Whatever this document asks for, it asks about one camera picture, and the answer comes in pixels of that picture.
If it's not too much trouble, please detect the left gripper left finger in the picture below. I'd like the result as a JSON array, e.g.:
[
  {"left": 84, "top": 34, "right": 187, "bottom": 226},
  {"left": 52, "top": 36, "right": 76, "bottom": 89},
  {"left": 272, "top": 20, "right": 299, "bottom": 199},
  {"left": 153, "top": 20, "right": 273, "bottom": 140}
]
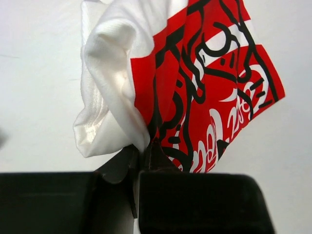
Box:
[{"left": 0, "top": 146, "right": 138, "bottom": 234}]

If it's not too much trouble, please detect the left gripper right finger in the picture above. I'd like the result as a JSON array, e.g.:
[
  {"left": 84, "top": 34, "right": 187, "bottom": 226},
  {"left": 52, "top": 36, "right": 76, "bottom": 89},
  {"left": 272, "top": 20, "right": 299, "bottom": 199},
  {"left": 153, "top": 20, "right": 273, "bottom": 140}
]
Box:
[{"left": 138, "top": 142, "right": 275, "bottom": 234}]

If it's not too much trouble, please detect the white red-print t-shirt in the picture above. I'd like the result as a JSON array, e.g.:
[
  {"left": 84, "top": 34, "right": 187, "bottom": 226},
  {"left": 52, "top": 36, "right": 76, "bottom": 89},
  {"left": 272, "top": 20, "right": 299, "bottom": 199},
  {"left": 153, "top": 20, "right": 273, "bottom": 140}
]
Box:
[{"left": 74, "top": 0, "right": 285, "bottom": 173}]

